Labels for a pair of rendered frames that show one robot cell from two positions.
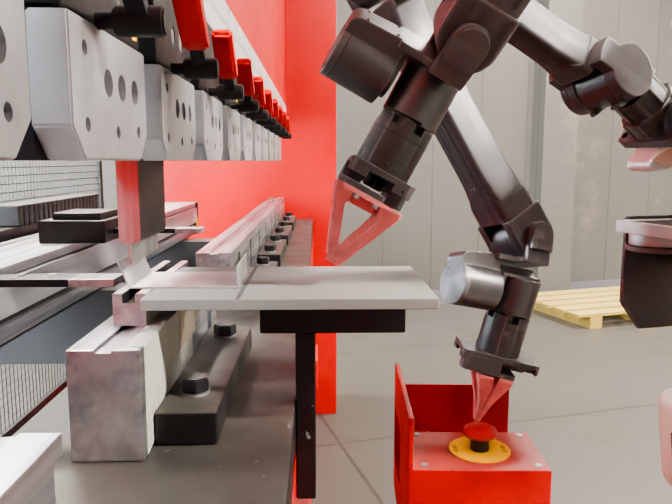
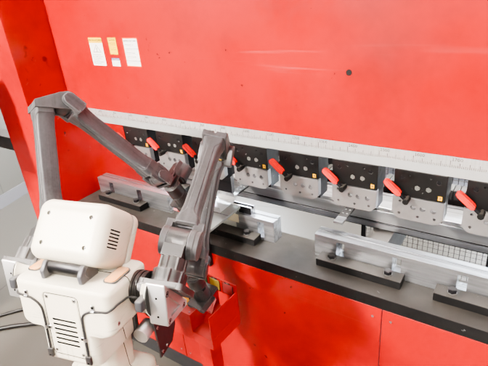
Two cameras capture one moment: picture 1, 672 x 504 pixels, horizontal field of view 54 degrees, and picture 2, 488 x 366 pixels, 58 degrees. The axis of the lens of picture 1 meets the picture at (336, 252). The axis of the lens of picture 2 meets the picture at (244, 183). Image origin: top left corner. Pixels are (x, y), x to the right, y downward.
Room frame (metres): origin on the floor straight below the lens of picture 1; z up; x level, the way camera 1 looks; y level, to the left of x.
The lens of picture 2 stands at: (1.71, -1.05, 1.85)
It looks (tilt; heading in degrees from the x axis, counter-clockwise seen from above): 26 degrees down; 128
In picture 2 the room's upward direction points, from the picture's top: 5 degrees counter-clockwise
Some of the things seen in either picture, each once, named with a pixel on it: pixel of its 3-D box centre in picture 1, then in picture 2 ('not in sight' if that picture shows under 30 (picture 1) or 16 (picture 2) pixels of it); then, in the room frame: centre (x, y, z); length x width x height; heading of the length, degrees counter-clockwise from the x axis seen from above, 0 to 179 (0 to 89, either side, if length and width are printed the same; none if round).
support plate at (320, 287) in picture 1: (293, 285); (202, 217); (0.65, 0.04, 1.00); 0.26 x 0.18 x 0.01; 92
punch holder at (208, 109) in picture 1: (178, 92); (255, 162); (0.82, 0.19, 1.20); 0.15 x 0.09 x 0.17; 2
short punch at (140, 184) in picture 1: (143, 209); (223, 184); (0.65, 0.19, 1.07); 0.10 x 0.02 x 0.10; 2
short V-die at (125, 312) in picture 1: (156, 288); (232, 205); (0.69, 0.19, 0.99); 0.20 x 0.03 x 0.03; 2
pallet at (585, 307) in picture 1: (609, 305); not in sight; (4.80, -2.04, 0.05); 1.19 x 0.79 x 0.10; 106
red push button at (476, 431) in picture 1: (479, 440); not in sight; (0.74, -0.17, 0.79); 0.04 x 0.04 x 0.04
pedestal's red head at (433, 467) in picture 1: (463, 455); (204, 307); (0.79, -0.16, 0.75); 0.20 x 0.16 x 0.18; 179
